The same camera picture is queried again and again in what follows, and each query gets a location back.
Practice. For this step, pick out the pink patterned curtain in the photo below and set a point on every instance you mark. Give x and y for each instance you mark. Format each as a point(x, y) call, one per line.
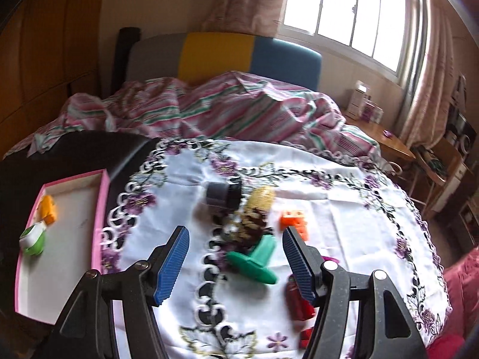
point(247, 0)
point(426, 63)

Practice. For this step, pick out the black and grey cylinder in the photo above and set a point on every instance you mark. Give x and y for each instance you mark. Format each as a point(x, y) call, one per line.
point(222, 194)

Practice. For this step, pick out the wooden nightstand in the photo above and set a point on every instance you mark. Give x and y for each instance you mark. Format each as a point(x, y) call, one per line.
point(385, 144)

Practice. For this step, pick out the window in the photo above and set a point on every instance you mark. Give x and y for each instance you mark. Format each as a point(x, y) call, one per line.
point(344, 7)

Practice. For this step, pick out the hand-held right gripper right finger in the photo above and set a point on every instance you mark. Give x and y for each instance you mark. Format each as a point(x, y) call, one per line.
point(297, 261)

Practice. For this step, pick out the pink striped blanket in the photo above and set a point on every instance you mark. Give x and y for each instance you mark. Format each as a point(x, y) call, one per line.
point(232, 108)

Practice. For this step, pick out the orange toy block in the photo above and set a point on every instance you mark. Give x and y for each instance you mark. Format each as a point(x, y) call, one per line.
point(293, 222)

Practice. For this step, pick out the pink cushion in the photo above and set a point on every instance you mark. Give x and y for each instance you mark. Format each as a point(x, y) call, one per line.
point(460, 299)

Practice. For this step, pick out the orange plastic toy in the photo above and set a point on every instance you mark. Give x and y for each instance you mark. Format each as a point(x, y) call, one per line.
point(49, 209)

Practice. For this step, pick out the black bed post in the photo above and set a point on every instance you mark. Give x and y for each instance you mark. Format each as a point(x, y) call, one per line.
point(125, 56)

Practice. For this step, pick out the purple and white box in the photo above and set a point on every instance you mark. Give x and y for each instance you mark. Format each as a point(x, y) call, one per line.
point(372, 111)

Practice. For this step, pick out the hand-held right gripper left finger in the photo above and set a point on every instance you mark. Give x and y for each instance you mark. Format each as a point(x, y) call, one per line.
point(172, 265)

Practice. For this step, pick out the red bottle with magenta cap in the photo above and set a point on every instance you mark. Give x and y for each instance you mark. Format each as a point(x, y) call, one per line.
point(297, 301)

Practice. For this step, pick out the green plastic holder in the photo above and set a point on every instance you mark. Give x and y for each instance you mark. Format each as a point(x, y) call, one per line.
point(254, 263)

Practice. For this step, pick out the white embroidered tablecloth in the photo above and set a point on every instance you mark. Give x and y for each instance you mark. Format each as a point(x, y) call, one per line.
point(336, 213)

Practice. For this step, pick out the wooden wardrobe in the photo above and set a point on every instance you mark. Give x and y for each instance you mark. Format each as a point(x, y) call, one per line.
point(48, 52)

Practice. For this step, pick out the black table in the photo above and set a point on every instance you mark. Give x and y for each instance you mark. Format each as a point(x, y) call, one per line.
point(56, 153)

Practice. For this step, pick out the pink shallow box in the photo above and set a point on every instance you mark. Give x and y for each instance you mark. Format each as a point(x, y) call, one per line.
point(71, 224)

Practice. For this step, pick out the grey yellow blue headboard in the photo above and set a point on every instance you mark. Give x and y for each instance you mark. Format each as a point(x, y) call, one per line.
point(217, 54)

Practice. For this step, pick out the green and white round case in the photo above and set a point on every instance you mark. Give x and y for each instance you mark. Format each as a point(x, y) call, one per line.
point(33, 238)

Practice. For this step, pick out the small red plastic piece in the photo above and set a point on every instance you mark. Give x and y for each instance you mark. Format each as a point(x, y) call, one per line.
point(307, 338)

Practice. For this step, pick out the brown pine cone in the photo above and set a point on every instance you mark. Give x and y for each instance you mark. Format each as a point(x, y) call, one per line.
point(250, 226)

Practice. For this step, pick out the wooden desk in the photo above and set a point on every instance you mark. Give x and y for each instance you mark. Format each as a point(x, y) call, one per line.
point(445, 172)

